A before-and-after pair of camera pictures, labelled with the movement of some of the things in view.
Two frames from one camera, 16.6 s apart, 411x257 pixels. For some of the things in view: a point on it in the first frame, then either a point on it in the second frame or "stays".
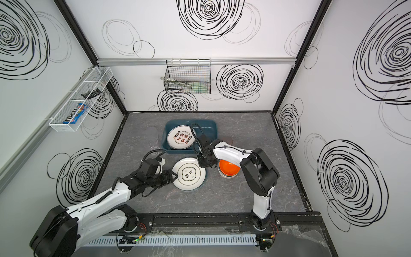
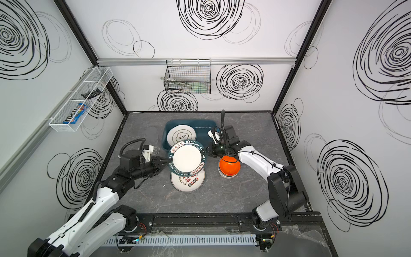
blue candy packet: x=75 y=115 stays
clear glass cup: x=153 y=148 stays
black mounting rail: x=284 y=222 stays
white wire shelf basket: x=69 y=118 stays
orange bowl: x=228 y=168 stays
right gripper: x=204 y=146 → x=220 y=150
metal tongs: x=176 y=81 stays
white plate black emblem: x=190 y=176 → x=180 y=133
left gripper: x=165 y=179 → x=157 y=165
